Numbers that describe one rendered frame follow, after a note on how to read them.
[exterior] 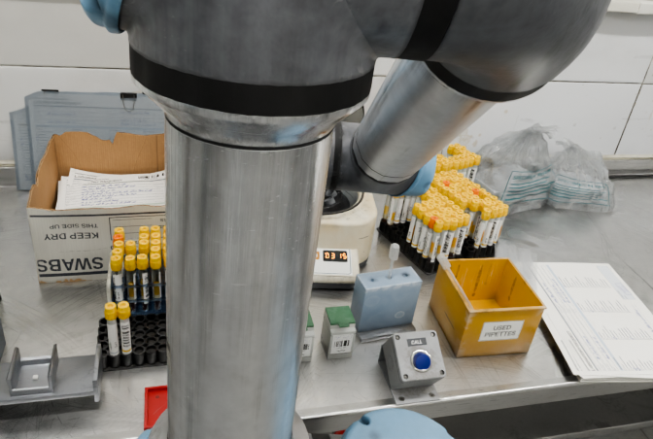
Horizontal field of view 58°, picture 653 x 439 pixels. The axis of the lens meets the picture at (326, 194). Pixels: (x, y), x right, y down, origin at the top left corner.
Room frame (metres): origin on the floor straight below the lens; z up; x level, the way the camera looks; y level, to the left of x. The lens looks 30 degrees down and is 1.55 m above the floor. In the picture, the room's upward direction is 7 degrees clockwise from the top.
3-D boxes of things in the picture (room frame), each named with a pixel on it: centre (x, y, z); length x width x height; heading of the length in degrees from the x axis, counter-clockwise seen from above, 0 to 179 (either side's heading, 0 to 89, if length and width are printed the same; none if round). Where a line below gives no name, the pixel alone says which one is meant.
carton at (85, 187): (0.93, 0.39, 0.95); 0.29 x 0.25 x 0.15; 18
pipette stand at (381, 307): (0.77, -0.12, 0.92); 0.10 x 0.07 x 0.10; 114
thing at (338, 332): (0.70, -0.05, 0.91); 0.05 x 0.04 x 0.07; 18
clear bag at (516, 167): (1.29, -0.43, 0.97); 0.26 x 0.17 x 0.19; 124
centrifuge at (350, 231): (0.98, 0.03, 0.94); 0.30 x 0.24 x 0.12; 9
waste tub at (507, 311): (0.79, -0.29, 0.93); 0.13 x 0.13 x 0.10; 15
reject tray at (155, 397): (0.55, 0.17, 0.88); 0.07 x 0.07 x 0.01; 18
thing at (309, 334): (0.68, 0.02, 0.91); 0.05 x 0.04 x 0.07; 18
